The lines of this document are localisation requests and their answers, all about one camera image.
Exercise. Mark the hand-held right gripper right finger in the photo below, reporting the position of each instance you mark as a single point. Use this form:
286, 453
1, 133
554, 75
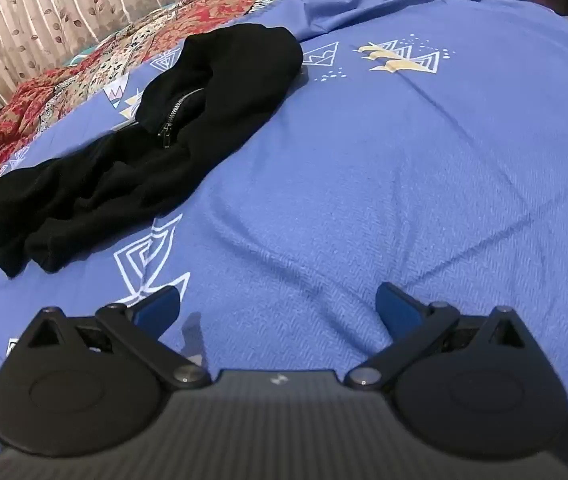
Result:
396, 310

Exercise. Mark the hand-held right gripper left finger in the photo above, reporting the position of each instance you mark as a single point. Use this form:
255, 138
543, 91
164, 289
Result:
156, 308

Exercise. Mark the black pants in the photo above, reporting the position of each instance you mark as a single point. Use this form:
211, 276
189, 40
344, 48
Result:
114, 175

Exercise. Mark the blue printed bedsheet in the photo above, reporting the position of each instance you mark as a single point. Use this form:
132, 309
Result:
388, 185

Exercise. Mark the red floral blanket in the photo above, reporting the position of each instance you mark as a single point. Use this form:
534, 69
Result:
174, 25

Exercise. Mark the beige leaf-print curtain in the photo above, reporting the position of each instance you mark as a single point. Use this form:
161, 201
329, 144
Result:
64, 0

